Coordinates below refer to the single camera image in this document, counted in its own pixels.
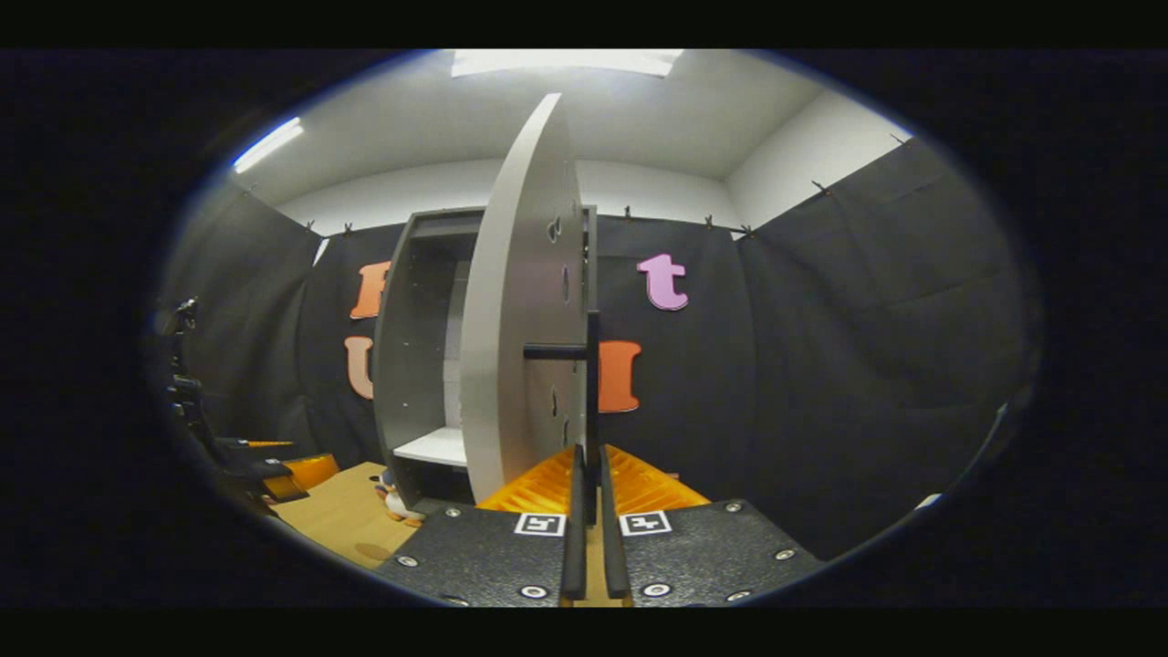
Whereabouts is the white and orange figurine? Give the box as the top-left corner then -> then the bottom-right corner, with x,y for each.
374,468 -> 427,528

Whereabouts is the grey cabinet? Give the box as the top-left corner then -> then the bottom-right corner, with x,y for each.
372,205 -> 599,512

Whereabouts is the black door handle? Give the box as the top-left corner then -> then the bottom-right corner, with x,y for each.
523,310 -> 603,526

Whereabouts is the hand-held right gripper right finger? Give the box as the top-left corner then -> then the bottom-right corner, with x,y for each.
598,443 -> 828,607

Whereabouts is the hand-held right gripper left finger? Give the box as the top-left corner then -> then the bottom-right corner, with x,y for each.
372,443 -> 589,608

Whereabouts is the long ceiling light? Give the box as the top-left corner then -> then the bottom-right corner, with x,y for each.
233,117 -> 305,174

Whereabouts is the white cabinet shelf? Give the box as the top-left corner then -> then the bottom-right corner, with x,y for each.
394,427 -> 468,468

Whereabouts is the black backdrop cloth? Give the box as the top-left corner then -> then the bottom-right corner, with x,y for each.
160,137 -> 1037,562

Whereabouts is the wide ceiling light panel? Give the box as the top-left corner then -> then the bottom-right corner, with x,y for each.
452,50 -> 685,78

